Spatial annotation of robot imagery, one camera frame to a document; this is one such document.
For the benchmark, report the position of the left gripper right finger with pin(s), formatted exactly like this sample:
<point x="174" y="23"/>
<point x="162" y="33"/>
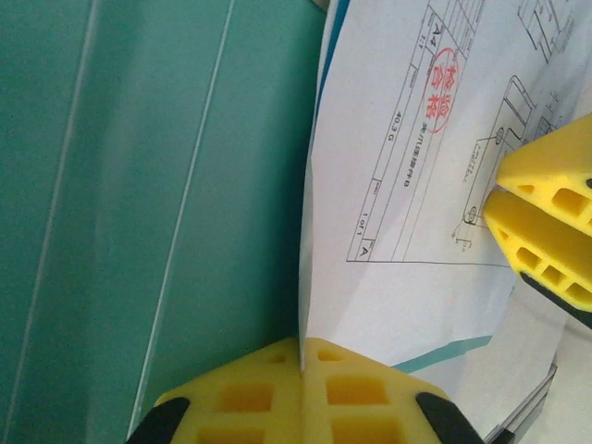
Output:
<point x="361" y="402"/>

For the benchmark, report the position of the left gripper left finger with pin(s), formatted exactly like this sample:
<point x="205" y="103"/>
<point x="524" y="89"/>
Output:
<point x="240" y="398"/>

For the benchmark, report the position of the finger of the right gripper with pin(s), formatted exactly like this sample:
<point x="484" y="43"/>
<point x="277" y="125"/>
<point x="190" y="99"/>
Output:
<point x="555" y="157"/>
<point x="546" y="240"/>

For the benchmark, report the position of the white drawing sheet red stamp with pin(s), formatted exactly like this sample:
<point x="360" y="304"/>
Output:
<point x="416" y="300"/>

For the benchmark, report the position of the green plastic folder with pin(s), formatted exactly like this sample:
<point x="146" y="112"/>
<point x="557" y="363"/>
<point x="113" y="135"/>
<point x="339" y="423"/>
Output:
<point x="115" y="185"/>

